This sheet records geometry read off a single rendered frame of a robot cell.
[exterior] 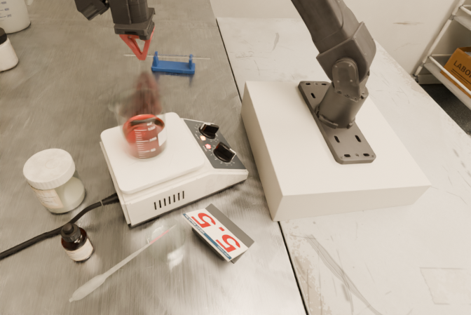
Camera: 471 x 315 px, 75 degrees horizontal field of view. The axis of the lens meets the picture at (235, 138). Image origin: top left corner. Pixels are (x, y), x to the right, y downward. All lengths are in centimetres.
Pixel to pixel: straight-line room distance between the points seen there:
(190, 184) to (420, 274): 36
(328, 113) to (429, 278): 28
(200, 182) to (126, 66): 41
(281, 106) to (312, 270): 27
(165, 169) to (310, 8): 30
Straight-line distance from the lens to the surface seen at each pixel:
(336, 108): 53
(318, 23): 48
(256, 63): 81
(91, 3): 71
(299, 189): 45
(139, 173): 43
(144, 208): 45
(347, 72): 47
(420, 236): 59
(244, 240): 47
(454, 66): 261
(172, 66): 75
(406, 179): 56
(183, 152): 44
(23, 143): 64
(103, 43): 88
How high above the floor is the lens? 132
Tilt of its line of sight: 46 degrees down
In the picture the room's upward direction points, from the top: 8 degrees clockwise
